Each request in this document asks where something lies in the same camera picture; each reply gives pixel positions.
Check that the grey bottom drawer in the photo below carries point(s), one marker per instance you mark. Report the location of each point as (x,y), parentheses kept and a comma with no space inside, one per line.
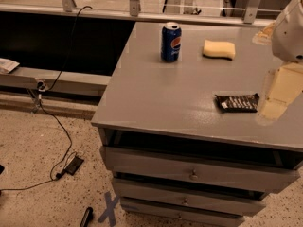
(179,212)

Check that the grey drawer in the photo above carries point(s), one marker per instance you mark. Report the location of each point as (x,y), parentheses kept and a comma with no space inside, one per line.
(193,170)
(179,212)
(187,198)

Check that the black snack wrapper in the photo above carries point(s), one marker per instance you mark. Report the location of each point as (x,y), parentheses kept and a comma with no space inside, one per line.
(238,104)

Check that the blue Pepsi can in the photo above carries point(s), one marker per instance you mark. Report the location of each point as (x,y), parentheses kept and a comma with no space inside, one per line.
(171,42)

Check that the yellow sponge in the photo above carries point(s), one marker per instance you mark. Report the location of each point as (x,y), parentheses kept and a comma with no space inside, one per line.
(219,49)

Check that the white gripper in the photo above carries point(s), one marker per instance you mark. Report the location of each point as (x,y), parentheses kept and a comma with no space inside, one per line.
(290,32)

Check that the metal railing frame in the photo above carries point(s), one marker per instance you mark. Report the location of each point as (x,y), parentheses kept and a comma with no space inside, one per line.
(182,11)

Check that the grey ledge beam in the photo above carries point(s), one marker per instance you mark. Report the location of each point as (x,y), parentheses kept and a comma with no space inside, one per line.
(65,82)

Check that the grey middle drawer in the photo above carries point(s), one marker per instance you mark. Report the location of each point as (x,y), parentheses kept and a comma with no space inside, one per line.
(187,198)

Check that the black power adapter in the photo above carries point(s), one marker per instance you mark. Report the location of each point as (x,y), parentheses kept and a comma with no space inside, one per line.
(74,165)

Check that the grey top drawer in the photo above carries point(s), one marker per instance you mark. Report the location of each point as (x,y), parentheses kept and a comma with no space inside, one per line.
(193,170)

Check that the grey drawer cabinet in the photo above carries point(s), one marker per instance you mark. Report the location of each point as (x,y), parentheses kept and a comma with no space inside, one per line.
(170,108)

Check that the blue tape cross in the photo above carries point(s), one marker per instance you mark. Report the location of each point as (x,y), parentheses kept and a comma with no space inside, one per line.
(109,212)

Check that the black object on floor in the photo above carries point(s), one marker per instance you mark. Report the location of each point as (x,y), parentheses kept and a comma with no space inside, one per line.
(88,215)

